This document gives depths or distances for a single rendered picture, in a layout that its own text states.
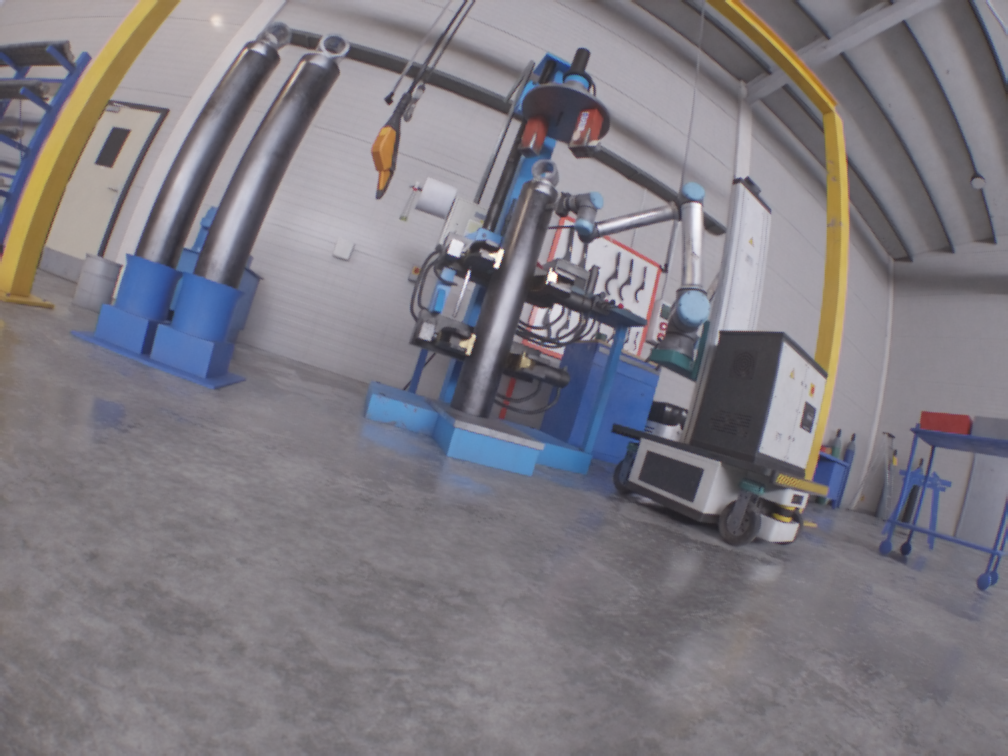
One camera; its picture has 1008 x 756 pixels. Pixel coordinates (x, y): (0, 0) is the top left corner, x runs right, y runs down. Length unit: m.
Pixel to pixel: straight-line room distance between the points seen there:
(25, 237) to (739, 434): 3.31
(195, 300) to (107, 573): 1.35
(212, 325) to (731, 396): 2.06
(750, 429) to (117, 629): 1.75
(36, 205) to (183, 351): 1.26
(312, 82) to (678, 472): 2.26
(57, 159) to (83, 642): 2.31
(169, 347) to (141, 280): 0.31
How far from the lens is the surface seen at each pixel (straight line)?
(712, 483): 1.66
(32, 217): 2.51
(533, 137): 2.73
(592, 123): 2.58
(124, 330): 1.89
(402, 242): 4.23
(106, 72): 2.67
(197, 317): 1.73
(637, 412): 3.67
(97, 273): 3.05
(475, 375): 2.09
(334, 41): 2.27
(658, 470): 1.83
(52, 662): 0.42
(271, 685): 0.42
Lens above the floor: 0.30
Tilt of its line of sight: 2 degrees up
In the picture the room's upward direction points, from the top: 17 degrees clockwise
